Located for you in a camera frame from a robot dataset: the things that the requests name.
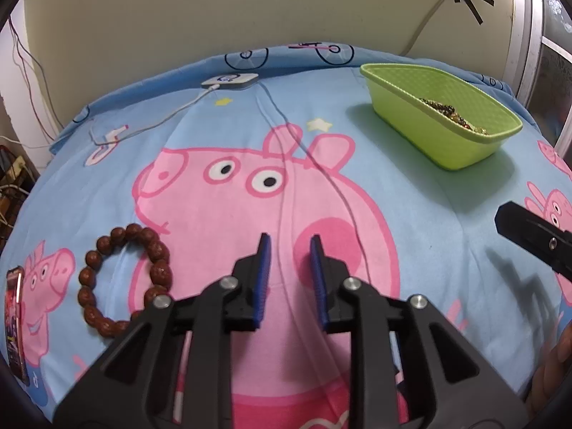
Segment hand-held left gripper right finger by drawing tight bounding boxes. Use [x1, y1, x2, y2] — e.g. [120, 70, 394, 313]
[310, 235, 530, 429]

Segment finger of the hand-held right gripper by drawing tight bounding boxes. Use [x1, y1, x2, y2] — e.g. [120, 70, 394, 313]
[494, 201, 572, 284]

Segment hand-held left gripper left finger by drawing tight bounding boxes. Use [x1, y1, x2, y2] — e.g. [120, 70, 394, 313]
[53, 232, 272, 429]

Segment brown wooden bead bracelet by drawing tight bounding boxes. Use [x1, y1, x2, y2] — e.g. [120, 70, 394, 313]
[78, 223, 174, 336]

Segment green plastic basin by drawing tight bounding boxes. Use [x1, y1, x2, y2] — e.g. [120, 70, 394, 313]
[360, 63, 523, 171]

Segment dark bead bracelet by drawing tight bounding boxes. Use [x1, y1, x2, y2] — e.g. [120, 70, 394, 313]
[418, 97, 490, 135]

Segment blue cartoon pig blanket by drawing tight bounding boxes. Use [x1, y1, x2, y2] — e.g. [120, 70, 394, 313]
[0, 42, 572, 429]

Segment white square charger device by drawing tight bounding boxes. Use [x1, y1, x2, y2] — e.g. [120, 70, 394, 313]
[200, 72, 260, 92]

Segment smartphone with red case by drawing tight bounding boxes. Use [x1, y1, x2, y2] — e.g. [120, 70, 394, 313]
[4, 266, 31, 387]

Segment white charger cable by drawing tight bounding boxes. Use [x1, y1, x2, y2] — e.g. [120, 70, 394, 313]
[89, 83, 222, 148]

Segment white window frame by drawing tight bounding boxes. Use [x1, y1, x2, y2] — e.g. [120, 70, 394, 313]
[505, 0, 572, 153]

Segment white wall cable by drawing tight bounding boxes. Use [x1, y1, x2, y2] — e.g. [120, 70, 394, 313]
[399, 0, 452, 56]

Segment power strip with cables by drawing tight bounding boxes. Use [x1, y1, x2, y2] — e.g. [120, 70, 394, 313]
[0, 143, 39, 215]

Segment red wall wires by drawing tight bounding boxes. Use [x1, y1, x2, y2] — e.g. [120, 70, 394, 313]
[8, 13, 63, 139]

